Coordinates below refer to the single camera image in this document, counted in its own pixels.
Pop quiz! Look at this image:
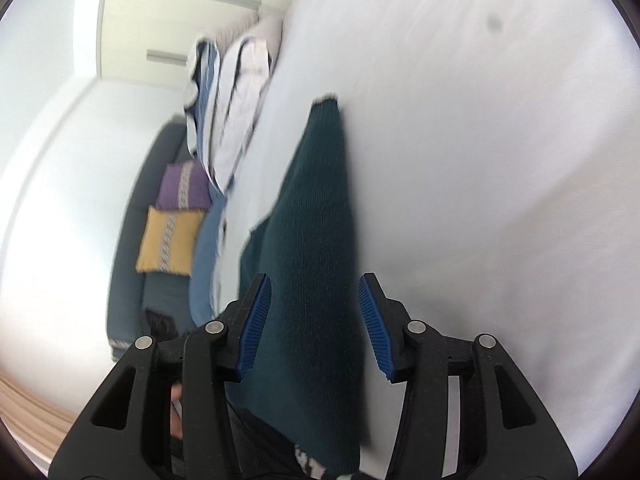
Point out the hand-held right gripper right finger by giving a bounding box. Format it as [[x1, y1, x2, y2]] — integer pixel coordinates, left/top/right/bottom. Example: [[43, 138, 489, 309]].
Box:
[[358, 272, 583, 480]]

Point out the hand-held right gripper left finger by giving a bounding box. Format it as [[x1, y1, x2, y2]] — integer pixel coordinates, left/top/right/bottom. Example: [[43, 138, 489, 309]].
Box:
[[47, 272, 273, 480]]

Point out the dark teal knit sweater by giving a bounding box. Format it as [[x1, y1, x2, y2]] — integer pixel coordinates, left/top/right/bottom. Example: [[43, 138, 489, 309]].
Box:
[[230, 94, 373, 476]]

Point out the black flat object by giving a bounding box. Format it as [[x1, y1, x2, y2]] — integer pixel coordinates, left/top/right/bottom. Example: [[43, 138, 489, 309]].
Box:
[[145, 307, 182, 347]]

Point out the blue striped bedding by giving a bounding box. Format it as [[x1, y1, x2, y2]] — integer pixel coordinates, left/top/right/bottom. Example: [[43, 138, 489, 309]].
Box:
[[184, 37, 232, 332]]

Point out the dark grey cloth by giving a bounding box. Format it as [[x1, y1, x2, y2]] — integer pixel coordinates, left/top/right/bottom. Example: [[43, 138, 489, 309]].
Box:
[[227, 400, 306, 480]]

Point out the grey sofa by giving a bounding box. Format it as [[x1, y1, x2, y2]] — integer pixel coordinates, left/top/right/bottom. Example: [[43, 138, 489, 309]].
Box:
[[105, 115, 221, 362]]

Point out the yellow patterned cushion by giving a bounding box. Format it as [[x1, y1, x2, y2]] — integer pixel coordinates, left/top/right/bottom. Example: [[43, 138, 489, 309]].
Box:
[[136, 206, 207, 277]]

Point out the black white patterned cloth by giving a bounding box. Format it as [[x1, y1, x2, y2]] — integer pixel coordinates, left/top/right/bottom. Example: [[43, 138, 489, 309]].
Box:
[[294, 442, 361, 480]]

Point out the purple patterned cushion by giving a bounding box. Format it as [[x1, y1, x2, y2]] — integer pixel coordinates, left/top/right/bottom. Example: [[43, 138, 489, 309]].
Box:
[[155, 161, 214, 212]]

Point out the bed with white sheet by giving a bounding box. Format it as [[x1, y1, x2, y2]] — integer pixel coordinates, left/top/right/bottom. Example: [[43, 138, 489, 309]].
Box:
[[215, 0, 640, 476]]

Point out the white folded duvet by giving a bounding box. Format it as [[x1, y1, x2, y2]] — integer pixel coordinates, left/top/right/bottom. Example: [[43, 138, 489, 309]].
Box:
[[206, 7, 287, 195]]

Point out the cream wardrobe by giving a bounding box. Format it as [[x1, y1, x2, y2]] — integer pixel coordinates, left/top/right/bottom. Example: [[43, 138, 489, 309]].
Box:
[[97, 0, 321, 95]]

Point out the short silver wardrobe handle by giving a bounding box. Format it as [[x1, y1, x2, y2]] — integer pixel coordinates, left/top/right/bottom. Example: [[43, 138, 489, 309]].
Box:
[[146, 49, 189, 67]]

